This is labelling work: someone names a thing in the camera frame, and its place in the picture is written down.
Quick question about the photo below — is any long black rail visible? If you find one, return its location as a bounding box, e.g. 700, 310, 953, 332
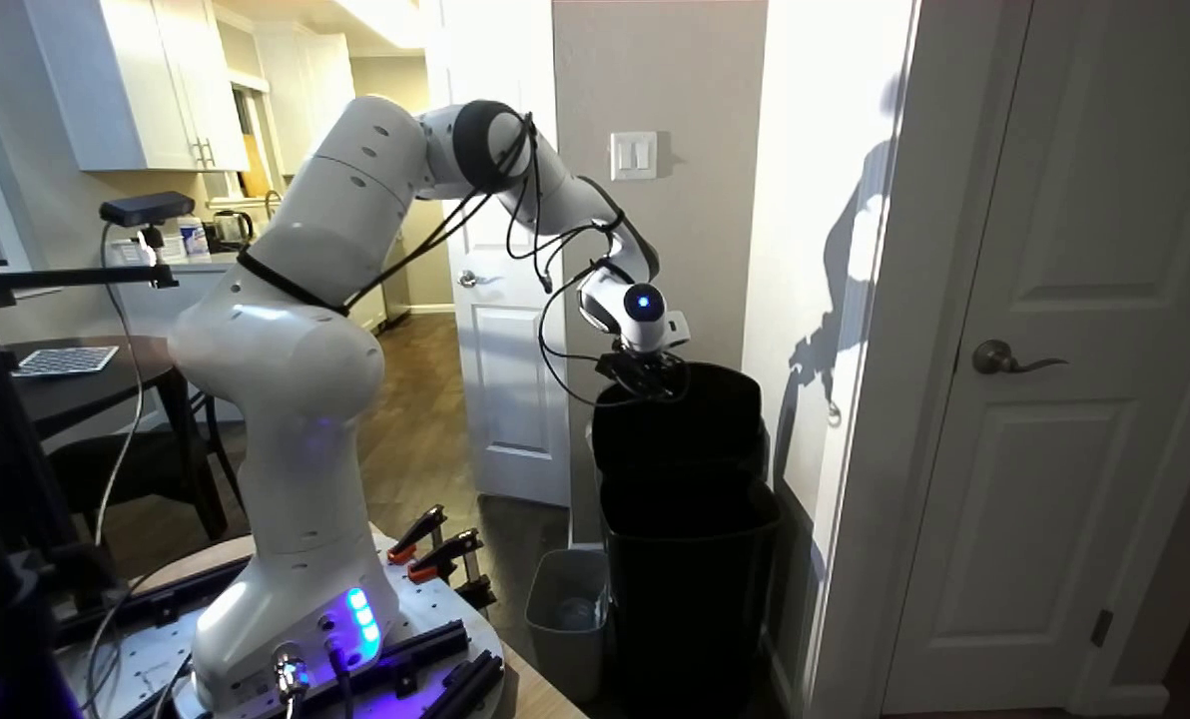
339, 614, 475, 699

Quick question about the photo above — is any wide white upper cabinet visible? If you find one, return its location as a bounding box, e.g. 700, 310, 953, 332
19, 0, 252, 177

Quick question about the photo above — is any dark kettle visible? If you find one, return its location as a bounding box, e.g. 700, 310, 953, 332
198, 206, 261, 258

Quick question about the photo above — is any grey tablet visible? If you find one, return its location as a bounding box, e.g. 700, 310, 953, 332
12, 341, 125, 383

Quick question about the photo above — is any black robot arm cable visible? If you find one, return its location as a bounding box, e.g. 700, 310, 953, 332
335, 109, 667, 413

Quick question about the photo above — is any small picture frame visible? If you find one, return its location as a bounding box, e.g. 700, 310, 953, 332
173, 214, 214, 265

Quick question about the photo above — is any silver door lever handle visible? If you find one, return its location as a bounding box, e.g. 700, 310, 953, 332
970, 336, 1070, 381

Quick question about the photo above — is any black camera stand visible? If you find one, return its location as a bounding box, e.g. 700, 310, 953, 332
0, 253, 182, 642

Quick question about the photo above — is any white panel door silver lever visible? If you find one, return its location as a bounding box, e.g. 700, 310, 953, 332
880, 0, 1190, 719

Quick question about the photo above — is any black stereo camera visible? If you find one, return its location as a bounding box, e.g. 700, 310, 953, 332
96, 189, 198, 230

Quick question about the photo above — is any narrow white upper cabinet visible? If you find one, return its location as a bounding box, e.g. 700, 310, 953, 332
252, 23, 371, 182

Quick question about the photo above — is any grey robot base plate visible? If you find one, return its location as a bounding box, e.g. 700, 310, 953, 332
53, 533, 520, 719

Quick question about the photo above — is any white light switch plate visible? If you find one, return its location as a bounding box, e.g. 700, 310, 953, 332
603, 127, 663, 189

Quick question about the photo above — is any black trash bin body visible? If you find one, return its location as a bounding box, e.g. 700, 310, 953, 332
600, 485, 789, 719

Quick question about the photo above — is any dark wooden table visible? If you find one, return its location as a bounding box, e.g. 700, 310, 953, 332
0, 326, 236, 547

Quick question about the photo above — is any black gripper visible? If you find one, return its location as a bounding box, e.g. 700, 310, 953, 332
596, 342, 691, 402

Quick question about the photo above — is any small grey waste basket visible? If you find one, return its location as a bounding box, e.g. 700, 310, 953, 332
522, 547, 616, 707

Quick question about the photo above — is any red black clamp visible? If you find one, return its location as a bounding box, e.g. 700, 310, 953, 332
387, 501, 450, 567
402, 529, 489, 589

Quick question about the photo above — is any white hanging cable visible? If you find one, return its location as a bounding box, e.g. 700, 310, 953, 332
89, 220, 156, 553

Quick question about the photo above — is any short black rail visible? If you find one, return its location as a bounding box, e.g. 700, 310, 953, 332
418, 648, 510, 719

